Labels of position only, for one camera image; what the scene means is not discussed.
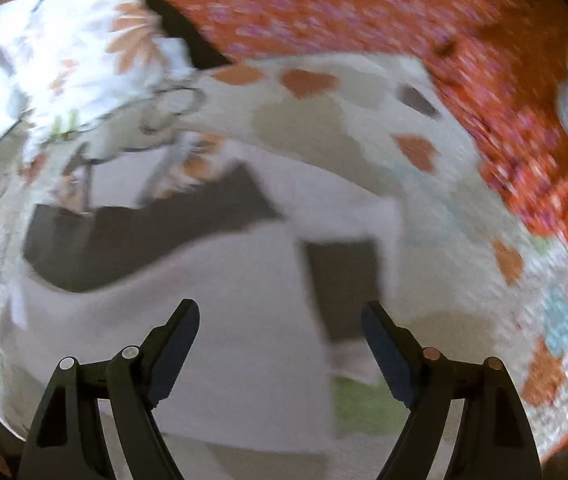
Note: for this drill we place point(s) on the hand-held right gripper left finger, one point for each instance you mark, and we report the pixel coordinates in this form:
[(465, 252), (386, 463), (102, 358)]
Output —
[(178, 345)]

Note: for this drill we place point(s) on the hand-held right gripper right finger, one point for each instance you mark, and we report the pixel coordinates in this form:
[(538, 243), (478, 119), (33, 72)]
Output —
[(384, 347)]

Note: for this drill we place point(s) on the pale pink small garment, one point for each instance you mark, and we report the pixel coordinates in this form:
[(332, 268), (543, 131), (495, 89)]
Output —
[(244, 285)]

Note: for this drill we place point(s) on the heart patterned quilt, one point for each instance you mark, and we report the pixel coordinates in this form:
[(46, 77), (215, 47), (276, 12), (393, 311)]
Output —
[(314, 120)]

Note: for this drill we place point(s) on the white floral cloth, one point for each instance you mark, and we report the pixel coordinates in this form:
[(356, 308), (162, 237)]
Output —
[(63, 60)]

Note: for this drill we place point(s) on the orange floral cloth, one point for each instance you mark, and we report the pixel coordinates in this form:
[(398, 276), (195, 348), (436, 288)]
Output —
[(364, 10)]

